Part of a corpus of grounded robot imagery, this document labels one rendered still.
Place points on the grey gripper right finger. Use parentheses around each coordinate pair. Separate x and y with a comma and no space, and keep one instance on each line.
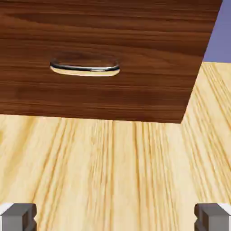
(213,217)

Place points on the dark wood drawer front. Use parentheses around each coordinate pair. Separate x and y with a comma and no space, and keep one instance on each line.
(137,93)

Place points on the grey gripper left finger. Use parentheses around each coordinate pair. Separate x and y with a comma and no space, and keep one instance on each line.
(17,217)

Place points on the dark wood cabinet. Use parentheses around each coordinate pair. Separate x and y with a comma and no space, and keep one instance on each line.
(202,16)

